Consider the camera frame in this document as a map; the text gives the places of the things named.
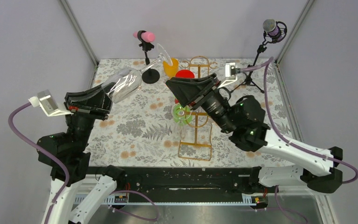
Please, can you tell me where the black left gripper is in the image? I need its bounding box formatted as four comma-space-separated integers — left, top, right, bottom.
66, 77, 119, 151

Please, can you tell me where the red plastic wine glass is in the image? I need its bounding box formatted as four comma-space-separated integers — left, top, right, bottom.
171, 70, 195, 105

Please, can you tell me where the yellow plastic wine glass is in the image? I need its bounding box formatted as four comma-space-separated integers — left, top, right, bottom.
163, 58, 179, 78

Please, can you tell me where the green plastic wine glass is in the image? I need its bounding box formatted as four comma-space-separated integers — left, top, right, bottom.
171, 103, 193, 126

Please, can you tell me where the clear wine glass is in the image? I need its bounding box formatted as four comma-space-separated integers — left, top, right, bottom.
101, 44, 172, 104
171, 103, 193, 140

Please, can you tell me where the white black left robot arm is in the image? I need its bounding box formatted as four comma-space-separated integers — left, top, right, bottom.
34, 85, 112, 191

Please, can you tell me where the black stand with pink microphone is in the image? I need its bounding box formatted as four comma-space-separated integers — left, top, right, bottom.
133, 30, 160, 84

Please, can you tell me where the floral patterned tablecloth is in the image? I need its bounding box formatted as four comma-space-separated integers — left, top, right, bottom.
86, 59, 292, 167

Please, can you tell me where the tripod stand with purple microphone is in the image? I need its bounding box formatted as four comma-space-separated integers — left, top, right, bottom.
231, 19, 288, 94

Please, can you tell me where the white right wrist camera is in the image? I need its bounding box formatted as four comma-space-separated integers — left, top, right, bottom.
218, 62, 238, 89

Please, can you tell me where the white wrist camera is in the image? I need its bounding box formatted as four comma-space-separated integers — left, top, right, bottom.
28, 90, 72, 117
218, 62, 238, 89

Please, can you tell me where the gold wire wine glass rack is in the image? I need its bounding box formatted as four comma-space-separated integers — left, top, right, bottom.
178, 56, 217, 162

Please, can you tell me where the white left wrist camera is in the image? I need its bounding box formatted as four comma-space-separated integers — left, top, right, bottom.
28, 90, 72, 117

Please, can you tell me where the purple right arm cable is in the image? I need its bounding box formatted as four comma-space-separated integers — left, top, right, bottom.
236, 56, 358, 224

